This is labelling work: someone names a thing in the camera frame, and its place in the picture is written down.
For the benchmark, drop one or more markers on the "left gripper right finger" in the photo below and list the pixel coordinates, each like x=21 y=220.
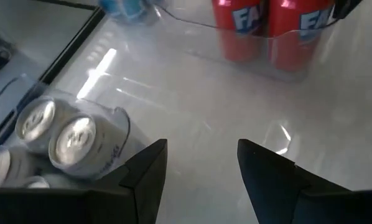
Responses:
x=298 y=205

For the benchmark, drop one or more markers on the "blue silver Red Bull can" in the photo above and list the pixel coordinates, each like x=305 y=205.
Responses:
x=130 y=9

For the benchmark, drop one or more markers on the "clear plastic bin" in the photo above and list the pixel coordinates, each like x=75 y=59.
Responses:
x=139 y=140
x=189 y=40

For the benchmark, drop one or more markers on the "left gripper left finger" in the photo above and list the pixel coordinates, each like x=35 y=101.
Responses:
x=111 y=208

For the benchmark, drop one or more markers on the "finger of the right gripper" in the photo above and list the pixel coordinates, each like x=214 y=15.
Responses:
x=344 y=6

